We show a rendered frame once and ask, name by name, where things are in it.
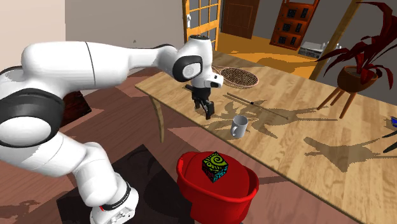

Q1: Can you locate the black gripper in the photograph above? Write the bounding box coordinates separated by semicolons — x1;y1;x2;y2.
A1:
185;83;216;120

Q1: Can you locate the patterned green black cube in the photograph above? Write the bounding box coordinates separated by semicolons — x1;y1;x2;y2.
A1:
202;151;229;184

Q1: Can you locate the white mug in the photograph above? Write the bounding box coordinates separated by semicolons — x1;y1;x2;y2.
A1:
230;115;249;139

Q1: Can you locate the wooden table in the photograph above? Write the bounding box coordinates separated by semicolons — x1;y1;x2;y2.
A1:
134;50;397;224

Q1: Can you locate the orange glass-paned door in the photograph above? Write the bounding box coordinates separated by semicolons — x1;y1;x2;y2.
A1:
181;0;223;52

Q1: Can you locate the dark robot stand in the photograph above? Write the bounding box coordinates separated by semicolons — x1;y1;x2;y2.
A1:
55;143;195;224

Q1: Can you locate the dark green leaf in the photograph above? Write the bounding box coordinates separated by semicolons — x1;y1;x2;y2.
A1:
381;130;397;155

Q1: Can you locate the red plastic bucket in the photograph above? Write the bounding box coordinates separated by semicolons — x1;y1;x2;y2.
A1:
176;151;260;224

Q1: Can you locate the brown wooden door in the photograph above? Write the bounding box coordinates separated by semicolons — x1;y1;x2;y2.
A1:
220;0;261;41

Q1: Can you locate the red-leaved plant in brown pot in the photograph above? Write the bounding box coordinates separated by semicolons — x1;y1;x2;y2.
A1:
316;1;397;120

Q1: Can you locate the brown shelf cabinet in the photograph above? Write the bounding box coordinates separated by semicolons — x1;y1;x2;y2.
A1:
268;0;321;52

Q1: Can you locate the woven wicker tray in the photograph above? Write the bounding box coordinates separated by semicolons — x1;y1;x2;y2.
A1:
212;65;260;90

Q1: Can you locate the wooden post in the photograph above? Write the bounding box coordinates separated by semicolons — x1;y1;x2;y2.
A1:
309;0;363;81

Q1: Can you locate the dark red wooden box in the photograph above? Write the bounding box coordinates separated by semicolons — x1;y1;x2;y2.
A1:
59;90;92;129

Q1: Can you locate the thin wooden stick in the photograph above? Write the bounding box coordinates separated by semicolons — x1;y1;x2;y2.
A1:
226;92;289;120

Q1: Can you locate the grey white appliance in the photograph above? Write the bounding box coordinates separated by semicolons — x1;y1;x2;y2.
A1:
298;40;330;60

